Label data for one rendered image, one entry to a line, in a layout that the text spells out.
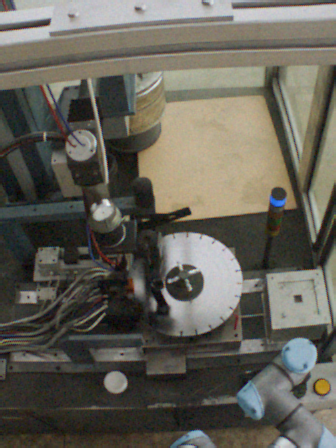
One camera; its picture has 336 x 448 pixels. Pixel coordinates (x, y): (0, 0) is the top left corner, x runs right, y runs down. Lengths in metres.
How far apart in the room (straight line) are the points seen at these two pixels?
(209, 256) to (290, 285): 0.26
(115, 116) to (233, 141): 0.78
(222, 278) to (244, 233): 0.35
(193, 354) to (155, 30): 1.30
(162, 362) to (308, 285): 0.49
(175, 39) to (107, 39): 0.05
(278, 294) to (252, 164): 0.62
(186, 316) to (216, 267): 0.17
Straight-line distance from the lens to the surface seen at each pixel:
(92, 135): 0.93
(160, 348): 1.51
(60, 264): 1.64
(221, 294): 1.43
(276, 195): 1.36
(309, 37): 0.39
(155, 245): 1.16
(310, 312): 1.49
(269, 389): 1.04
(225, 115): 2.10
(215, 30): 0.37
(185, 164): 1.93
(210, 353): 1.57
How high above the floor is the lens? 2.26
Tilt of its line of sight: 58 degrees down
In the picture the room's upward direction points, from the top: 8 degrees counter-clockwise
